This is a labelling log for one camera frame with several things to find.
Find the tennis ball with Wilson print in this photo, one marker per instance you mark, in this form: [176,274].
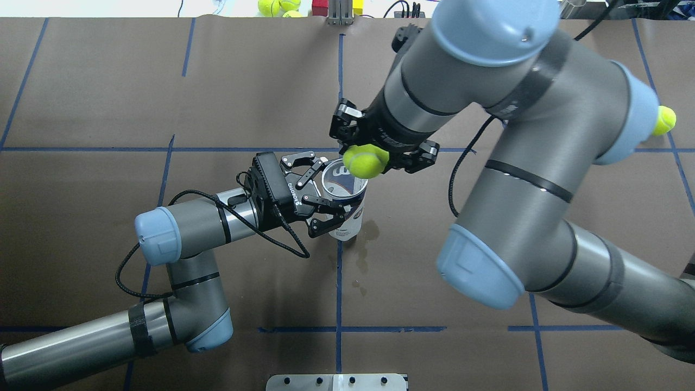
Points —
[666,121]

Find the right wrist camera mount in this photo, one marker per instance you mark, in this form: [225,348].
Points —
[404,36]

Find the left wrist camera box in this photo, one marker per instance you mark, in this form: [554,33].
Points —
[268,182]

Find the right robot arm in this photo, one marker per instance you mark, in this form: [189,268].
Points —
[566,108]

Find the tennis ball can holder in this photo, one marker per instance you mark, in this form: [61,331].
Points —
[340,186]

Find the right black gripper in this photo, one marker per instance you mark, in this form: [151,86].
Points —
[386,133]

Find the far black electronics box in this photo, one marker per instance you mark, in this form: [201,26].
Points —
[405,10]

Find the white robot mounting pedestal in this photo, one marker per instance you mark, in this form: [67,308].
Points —
[363,381]

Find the spare tennis ball on desk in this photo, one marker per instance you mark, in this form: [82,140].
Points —
[269,8]

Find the aluminium frame post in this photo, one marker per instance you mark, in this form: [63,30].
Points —
[340,12]

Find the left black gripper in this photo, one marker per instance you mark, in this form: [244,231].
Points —
[288,194]

